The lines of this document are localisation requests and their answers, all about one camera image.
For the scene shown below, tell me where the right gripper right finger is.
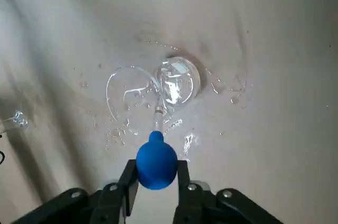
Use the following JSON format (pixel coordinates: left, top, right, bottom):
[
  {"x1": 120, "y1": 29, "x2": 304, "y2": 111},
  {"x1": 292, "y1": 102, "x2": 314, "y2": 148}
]
[{"x1": 173, "y1": 159, "x2": 285, "y2": 224}]

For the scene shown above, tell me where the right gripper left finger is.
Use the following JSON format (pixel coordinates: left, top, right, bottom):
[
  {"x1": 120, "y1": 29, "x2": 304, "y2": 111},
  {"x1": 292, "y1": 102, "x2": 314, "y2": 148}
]
[{"x1": 10, "y1": 159, "x2": 139, "y2": 224}]

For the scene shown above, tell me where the glass pipette with blue bulb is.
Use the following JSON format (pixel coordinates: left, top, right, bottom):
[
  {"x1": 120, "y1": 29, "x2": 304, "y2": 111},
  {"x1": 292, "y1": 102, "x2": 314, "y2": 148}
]
[{"x1": 135, "y1": 86, "x2": 179, "y2": 191}]

